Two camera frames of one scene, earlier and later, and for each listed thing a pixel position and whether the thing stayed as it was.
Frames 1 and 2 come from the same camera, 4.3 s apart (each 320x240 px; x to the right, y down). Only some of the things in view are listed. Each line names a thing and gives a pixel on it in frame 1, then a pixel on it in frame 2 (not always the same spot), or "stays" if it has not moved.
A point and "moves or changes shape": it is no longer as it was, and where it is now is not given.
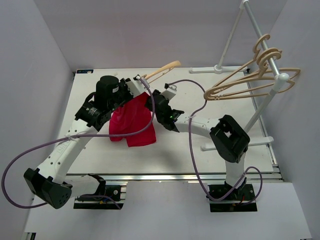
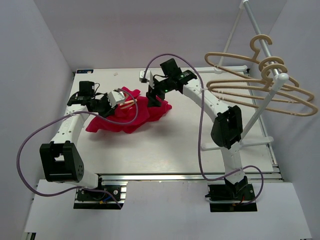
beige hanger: x=292 y=82 → x=270 y=86
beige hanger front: x=171 y=66 moves or changes shape
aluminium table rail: x=182 y=177 stays
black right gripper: x=148 y=105 → x=153 y=102
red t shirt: x=131 y=116 moves or changes shape
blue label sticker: x=84 y=71 stays
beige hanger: x=207 y=96 → x=254 y=58
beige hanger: x=298 y=70 → x=261 y=64
